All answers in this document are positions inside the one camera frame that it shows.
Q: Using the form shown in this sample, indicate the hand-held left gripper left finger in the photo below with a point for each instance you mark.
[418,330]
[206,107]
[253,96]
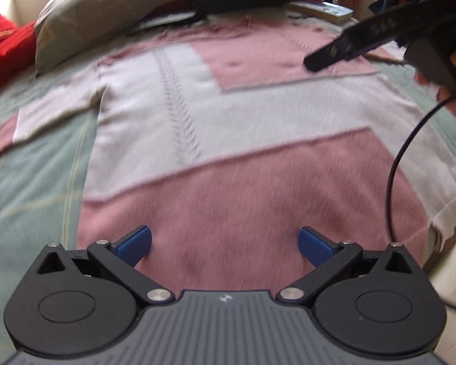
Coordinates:
[135,245]

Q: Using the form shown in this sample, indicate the paperback book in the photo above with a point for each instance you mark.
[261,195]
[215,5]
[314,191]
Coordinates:
[323,10]

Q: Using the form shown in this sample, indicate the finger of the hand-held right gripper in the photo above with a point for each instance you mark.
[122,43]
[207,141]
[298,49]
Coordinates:
[338,49]

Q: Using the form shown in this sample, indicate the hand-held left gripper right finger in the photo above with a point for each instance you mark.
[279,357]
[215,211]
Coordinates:
[315,245]

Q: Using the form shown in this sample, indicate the grey green pillow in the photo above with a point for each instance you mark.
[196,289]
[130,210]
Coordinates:
[98,7]

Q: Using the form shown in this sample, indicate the pink and white sweater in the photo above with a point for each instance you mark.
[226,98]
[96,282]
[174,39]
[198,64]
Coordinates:
[231,140]

